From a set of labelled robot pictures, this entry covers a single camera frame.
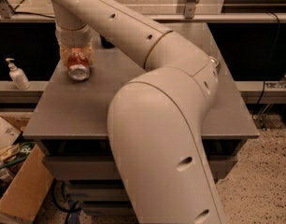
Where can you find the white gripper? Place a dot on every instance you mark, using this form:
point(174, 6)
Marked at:
point(74, 36)

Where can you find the red coke can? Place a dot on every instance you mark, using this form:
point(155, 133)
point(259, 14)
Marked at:
point(78, 65)

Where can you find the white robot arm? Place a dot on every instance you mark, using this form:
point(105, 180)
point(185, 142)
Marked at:
point(154, 121)

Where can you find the blue pepsi can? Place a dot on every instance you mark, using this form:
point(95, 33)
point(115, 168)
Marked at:
point(105, 43)

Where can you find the silver green 7up can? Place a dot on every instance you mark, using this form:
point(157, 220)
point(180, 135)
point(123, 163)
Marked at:
point(216, 63)

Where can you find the white pump dispenser bottle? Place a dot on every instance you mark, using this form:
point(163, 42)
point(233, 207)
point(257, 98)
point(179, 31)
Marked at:
point(17, 75)

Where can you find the grey drawer cabinet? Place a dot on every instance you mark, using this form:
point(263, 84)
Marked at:
point(71, 117)

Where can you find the white paper package in box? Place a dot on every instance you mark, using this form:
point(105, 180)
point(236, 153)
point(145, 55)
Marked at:
point(8, 133)

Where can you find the middle grey drawer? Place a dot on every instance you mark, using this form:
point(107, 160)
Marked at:
point(98, 193)

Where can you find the brown cardboard box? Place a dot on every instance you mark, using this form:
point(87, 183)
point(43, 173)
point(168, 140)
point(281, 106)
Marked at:
point(24, 182)

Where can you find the bottom grey drawer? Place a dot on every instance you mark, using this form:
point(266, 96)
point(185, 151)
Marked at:
point(108, 209)

